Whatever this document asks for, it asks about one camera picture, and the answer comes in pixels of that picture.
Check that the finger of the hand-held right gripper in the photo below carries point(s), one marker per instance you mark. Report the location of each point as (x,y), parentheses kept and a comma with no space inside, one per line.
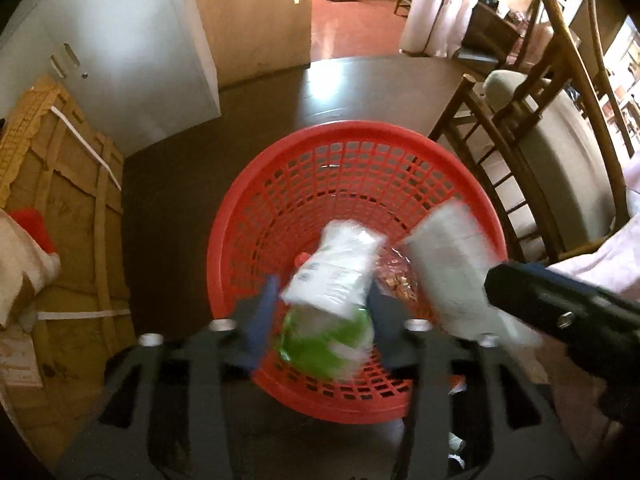
(550,305)

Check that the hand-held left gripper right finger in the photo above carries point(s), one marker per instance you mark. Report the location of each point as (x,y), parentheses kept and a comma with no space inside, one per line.
(380,312)

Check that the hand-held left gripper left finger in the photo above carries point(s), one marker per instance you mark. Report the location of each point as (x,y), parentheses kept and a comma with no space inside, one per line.
(265,312)

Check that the white and green plastic packet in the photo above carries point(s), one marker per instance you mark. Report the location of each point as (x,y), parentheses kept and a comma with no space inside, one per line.
(330,280)

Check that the grey white plastic packet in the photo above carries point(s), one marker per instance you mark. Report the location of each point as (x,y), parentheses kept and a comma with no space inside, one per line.
(450,260)

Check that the red plastic mesh basket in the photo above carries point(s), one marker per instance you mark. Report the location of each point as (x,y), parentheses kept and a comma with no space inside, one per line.
(350,170)

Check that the clear bag of nuts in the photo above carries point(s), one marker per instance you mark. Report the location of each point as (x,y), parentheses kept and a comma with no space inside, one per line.
(397,282)

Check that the cream chair cushion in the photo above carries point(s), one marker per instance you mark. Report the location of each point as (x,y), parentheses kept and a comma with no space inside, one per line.
(560,160)

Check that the large cardboard box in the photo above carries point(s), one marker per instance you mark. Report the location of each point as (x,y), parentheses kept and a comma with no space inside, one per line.
(65,200)

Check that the white cloth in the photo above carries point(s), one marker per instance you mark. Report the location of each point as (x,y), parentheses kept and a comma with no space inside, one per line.
(20,275)

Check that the red cloth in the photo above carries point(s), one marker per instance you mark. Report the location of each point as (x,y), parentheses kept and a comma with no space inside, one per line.
(32,225)

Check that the dark wooden sideboard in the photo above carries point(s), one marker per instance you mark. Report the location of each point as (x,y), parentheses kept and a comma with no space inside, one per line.
(492,30)

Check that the white metal cabinet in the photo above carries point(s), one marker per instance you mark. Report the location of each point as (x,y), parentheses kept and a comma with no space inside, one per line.
(125,60)

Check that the white pink patterned curtain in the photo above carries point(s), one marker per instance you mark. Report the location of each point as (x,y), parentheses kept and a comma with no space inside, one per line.
(450,5)

